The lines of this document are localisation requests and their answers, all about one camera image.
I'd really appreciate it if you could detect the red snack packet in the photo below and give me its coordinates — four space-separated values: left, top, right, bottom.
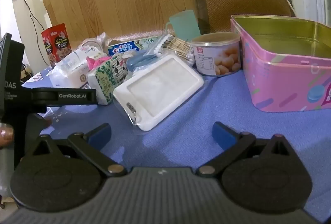
41 23 73 68

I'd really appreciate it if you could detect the white tissue pack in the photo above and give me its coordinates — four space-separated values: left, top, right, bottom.
49 48 104 88

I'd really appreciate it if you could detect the toothpaste box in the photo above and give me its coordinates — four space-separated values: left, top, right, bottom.
107 36 166 57

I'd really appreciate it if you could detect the pink fluffy item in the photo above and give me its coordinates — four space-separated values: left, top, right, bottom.
86 56 112 70

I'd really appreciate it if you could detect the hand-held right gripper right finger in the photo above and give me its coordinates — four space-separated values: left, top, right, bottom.
197 122 297 177

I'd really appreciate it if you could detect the teal plastic cup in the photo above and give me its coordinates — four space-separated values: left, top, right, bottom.
165 10 201 37

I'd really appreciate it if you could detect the bag of cotton swabs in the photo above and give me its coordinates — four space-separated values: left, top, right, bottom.
146 34 195 66

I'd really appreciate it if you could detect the green patterned tissue pack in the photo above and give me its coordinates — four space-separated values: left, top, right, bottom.
86 54 128 105

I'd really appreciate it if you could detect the pink tin box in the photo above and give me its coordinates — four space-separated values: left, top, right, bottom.
230 14 331 113

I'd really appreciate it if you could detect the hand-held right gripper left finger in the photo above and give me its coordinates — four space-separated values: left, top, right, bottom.
24 123 127 177

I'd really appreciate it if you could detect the blue tablecloth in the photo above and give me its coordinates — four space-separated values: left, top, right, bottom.
22 66 331 214

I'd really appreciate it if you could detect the person's left hand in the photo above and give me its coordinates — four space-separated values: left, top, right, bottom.
0 123 15 149

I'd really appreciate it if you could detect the white card holder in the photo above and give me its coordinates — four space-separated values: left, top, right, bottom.
112 54 205 131

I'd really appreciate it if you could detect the crumpled clear plastic bag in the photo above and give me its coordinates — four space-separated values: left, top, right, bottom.
81 33 109 52

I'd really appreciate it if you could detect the food can with bean label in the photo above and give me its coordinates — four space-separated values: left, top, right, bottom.
191 33 241 77

